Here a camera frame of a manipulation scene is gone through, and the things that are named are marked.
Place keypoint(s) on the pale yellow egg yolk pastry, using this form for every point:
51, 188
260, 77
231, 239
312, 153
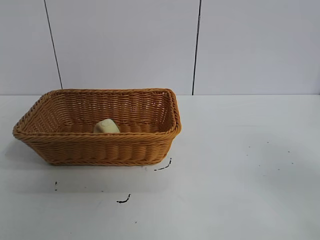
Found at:
107, 127

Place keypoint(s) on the brown woven wicker basket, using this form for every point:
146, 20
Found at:
100, 147

